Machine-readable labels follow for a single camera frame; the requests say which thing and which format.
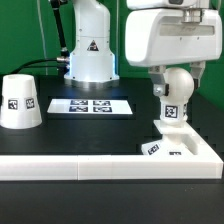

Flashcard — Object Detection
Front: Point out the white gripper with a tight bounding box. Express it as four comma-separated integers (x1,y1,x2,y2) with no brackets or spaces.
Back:
125,9,222,96

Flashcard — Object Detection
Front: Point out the white lamp bulb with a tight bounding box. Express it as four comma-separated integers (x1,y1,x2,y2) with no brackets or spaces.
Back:
160,68,194,126

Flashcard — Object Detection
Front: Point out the white lamp base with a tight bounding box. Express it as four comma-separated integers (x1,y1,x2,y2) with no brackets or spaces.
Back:
141,120,198,157

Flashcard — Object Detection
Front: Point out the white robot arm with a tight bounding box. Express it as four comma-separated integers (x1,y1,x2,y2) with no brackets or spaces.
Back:
65,0,222,96

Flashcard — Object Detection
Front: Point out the white lamp shade cone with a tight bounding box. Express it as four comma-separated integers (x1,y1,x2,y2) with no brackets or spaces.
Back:
0,74,42,129

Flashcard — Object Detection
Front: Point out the white marker tag plate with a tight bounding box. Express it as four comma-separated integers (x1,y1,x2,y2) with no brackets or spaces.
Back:
47,99,132,115

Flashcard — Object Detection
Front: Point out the white L-shaped wall fence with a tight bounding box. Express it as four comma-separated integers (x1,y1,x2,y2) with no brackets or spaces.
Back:
0,130,223,181

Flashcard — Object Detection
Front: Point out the black cable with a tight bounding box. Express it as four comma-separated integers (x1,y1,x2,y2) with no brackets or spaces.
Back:
9,58,70,75

